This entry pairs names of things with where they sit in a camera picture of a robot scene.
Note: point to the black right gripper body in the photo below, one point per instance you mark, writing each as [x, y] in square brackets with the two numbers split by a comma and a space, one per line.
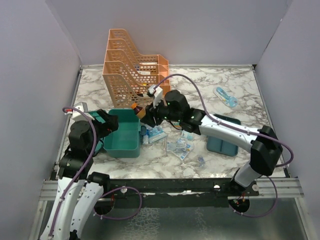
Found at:
[160, 113]

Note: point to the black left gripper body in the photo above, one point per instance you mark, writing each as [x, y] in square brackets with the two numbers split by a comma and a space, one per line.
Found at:
[102, 129]

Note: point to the amber medicine bottle orange cap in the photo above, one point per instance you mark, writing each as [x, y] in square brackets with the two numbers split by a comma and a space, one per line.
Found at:
[139, 111]

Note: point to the clear blue gauze packet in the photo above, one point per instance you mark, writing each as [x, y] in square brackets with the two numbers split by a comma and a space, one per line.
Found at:
[155, 134]

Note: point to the white blue bandage roll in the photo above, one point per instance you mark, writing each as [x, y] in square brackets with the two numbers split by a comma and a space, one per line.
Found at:
[145, 135]

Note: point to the teal plastic medicine box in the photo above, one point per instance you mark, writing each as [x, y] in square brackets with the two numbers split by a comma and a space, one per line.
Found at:
[126, 141]

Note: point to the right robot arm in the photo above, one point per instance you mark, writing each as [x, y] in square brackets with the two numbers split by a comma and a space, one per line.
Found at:
[262, 144]

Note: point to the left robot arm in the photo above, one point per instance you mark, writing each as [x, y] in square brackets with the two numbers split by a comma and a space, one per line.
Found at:
[77, 191]

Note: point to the blue white dressing packet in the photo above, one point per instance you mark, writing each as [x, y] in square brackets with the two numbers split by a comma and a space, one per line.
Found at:
[187, 135]

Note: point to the clear bag of wipes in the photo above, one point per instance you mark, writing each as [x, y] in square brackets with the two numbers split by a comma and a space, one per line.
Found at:
[181, 148]

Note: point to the peach plastic file organizer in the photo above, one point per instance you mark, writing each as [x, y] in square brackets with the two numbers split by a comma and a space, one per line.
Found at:
[127, 73]

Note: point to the small clear blue packet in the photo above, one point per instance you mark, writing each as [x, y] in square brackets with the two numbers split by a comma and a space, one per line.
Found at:
[200, 160]

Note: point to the teal divided tray insert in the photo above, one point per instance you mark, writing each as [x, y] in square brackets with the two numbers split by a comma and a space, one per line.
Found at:
[220, 146]

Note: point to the blue toothbrush blister pack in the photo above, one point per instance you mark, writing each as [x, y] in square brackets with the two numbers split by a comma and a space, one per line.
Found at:
[229, 100]

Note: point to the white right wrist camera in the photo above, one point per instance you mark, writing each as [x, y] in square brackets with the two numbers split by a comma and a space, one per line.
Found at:
[156, 93]

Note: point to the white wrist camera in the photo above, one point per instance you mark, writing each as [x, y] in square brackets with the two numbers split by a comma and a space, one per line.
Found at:
[156, 93]
[77, 115]

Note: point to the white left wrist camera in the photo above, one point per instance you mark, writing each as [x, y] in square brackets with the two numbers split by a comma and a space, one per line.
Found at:
[77, 115]

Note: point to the black metal base rail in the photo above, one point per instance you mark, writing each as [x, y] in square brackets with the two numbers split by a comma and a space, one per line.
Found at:
[184, 192]

